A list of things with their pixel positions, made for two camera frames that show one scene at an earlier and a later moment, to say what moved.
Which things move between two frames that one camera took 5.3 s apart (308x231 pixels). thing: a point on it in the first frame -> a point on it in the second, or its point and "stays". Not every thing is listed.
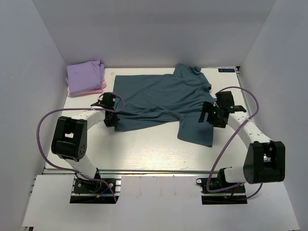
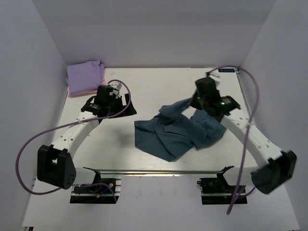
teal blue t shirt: [151, 99] -> [173, 134]
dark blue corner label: [226, 70] stays
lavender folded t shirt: [85, 77] stays
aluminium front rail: [135, 171] stays
